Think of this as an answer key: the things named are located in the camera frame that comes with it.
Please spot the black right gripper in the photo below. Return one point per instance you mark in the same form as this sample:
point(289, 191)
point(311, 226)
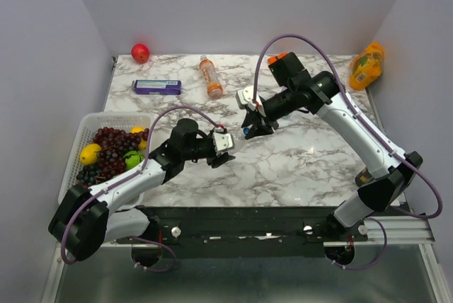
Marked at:
point(258, 122)

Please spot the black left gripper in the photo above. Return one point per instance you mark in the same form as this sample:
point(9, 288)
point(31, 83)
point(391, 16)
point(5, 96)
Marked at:
point(215, 161)

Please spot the orange drink bottle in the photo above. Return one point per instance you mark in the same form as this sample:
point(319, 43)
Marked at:
point(208, 72)

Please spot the clear bottle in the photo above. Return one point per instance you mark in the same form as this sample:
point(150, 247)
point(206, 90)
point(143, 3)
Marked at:
point(239, 141)

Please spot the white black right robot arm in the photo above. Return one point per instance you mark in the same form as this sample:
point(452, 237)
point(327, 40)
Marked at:
point(391, 169)

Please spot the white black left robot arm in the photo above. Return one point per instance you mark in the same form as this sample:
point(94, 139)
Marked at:
point(87, 217)

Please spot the orange razor box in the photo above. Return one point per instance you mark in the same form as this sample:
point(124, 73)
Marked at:
point(273, 59)

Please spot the yellow lemon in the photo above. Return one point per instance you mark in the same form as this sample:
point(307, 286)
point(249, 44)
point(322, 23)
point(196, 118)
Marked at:
point(89, 154)
point(140, 135)

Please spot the green toy fruit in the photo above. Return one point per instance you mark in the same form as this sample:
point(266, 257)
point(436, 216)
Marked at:
point(133, 158)

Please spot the red grape bunch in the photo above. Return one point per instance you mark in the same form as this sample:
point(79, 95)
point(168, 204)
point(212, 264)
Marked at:
point(114, 144)

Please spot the purple white box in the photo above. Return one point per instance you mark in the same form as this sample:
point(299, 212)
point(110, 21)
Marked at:
point(161, 87)

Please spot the black gold can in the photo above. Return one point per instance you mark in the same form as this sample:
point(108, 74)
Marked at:
point(363, 177)

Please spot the yellow snack bag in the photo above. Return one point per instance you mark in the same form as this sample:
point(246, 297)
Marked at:
point(367, 67)

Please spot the dark grape bunch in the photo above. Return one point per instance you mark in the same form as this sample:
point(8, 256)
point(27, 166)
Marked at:
point(90, 175)

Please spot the white plastic basket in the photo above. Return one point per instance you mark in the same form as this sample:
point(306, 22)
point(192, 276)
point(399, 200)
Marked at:
point(88, 126)

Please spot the red apple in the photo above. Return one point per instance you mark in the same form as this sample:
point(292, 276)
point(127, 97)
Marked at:
point(140, 53)

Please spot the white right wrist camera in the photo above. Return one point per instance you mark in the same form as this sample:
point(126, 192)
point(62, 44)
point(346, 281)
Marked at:
point(244, 99)

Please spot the black mounting rail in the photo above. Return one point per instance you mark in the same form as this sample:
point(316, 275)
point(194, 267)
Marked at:
point(236, 232)

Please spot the aluminium rail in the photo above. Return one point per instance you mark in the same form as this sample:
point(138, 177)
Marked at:
point(400, 230)

